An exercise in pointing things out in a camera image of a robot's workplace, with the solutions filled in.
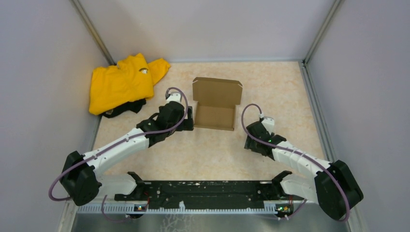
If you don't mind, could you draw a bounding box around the purple cable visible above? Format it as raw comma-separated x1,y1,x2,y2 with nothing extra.
241,103,351,222
48,87,190,224

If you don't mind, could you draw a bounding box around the aluminium frame rail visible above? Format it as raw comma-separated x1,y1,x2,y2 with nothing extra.
66,181,357,215

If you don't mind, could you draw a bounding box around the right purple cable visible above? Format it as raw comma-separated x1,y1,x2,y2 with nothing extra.
241,103,351,222

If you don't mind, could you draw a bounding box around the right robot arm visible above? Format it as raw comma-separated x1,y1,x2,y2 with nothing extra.
243,118,364,220

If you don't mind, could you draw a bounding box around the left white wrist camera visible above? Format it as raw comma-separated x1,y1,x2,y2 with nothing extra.
166,92,182,104

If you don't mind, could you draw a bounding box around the black garment under shirt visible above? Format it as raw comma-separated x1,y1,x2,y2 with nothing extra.
101,99,146,118

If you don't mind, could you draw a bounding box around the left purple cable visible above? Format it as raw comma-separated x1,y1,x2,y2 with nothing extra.
48,87,190,224

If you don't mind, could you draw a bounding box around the yellow shirt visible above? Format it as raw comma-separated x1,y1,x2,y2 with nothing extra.
88,53,171,115

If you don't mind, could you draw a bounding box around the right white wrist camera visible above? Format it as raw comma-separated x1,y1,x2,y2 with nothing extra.
261,117,275,134

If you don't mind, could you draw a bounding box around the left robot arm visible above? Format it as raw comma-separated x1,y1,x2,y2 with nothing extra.
57,101,193,206

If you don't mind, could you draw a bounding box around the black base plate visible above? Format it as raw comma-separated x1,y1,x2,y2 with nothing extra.
114,180,289,210

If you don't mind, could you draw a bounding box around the brown cardboard box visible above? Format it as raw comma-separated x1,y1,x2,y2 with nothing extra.
192,77,243,131

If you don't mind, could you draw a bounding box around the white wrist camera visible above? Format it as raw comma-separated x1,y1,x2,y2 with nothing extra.
261,117,275,134
166,92,182,104

